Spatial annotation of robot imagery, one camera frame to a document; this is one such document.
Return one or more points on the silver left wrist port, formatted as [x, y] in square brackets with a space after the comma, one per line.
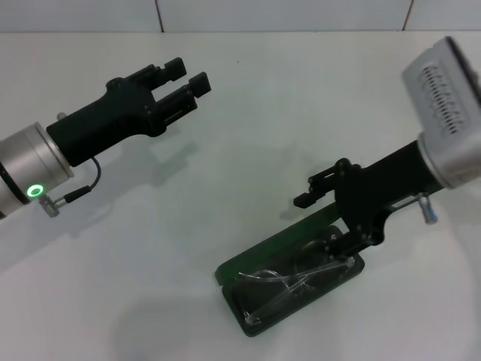
[60, 115]

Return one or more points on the clear white glasses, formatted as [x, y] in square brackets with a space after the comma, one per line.
[291, 284]

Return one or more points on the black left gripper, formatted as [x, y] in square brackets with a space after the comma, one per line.
[105, 120]

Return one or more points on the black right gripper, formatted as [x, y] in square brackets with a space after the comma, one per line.
[376, 188]

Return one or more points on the green glasses case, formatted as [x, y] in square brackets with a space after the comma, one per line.
[340, 280]

